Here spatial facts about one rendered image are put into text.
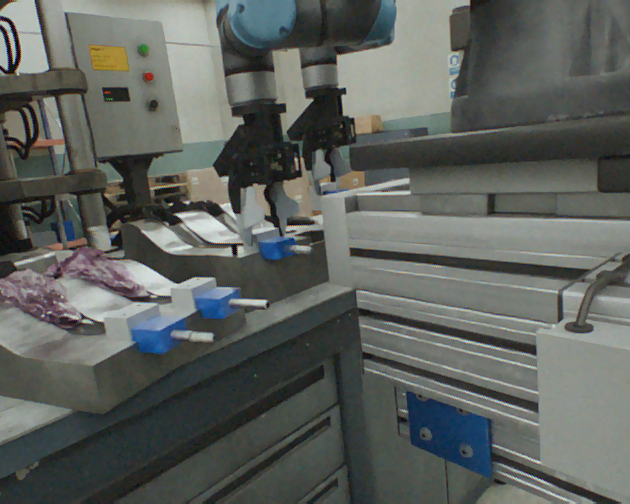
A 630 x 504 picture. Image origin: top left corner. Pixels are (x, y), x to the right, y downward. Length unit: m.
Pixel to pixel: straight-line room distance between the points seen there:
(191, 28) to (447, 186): 8.87
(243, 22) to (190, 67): 8.35
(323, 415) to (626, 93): 0.75
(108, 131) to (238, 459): 1.09
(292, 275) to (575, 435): 0.64
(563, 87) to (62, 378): 0.52
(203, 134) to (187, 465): 8.29
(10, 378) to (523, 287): 0.55
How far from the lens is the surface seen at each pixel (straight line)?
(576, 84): 0.36
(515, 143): 0.33
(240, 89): 0.78
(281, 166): 0.78
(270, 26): 0.67
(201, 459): 0.81
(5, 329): 0.69
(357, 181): 6.02
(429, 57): 8.25
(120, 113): 1.67
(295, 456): 0.94
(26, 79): 1.49
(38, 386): 0.65
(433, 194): 0.41
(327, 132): 1.06
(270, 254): 0.80
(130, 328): 0.60
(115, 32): 1.72
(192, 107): 8.90
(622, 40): 0.38
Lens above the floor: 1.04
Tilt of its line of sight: 12 degrees down
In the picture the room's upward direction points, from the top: 7 degrees counter-clockwise
